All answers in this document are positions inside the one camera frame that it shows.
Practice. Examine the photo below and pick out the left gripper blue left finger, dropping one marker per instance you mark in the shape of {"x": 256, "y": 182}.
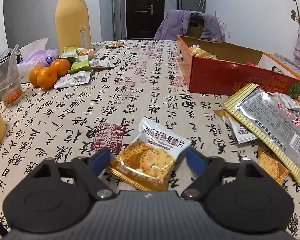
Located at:
{"x": 100, "y": 160}

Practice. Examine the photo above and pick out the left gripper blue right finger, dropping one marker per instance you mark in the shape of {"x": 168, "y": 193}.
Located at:
{"x": 196, "y": 161}

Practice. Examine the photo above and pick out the oat crisp packet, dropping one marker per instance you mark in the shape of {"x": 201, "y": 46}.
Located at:
{"x": 147, "y": 162}

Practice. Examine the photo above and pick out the silver yellow long snack bag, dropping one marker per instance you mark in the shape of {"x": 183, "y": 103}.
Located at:
{"x": 272, "y": 122}

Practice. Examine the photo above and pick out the calligraphy print tablecloth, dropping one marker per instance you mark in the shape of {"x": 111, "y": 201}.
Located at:
{"x": 145, "y": 82}

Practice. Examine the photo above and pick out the orange cardboard box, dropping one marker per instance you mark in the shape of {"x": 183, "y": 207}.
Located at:
{"x": 213, "y": 67}

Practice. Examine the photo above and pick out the orange tangerine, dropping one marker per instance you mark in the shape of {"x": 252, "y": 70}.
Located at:
{"x": 47, "y": 77}
{"x": 61, "y": 66}
{"x": 33, "y": 74}

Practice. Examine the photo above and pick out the green packet near tangerines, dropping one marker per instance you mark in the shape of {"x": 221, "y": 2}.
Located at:
{"x": 70, "y": 53}

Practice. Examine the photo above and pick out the purple tissue pack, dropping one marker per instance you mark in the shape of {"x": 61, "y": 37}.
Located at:
{"x": 35, "y": 54}

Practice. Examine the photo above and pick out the clear plastic cup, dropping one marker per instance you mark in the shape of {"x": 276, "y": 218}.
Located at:
{"x": 10, "y": 86}

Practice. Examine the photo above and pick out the wooden chair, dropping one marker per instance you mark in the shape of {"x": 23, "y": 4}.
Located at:
{"x": 196, "y": 27}

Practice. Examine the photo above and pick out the yellow thermos bottle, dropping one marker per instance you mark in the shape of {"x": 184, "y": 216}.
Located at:
{"x": 72, "y": 24}

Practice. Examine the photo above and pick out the dark entrance door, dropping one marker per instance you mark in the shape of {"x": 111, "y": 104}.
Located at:
{"x": 143, "y": 18}

